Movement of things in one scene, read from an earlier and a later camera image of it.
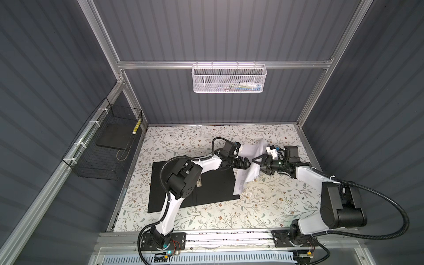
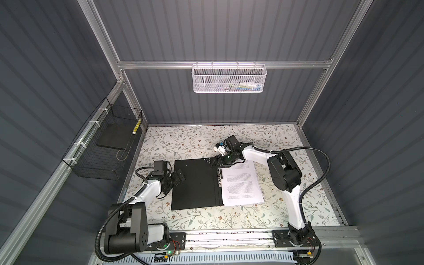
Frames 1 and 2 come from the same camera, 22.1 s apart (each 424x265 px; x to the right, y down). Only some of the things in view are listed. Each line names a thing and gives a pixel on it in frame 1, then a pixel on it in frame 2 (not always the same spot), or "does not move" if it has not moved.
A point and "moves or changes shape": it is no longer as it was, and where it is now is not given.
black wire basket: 101,149 does not move
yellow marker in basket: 136,126 does not move
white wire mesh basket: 229,78 does not move
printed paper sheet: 242,176 moves or changes shape
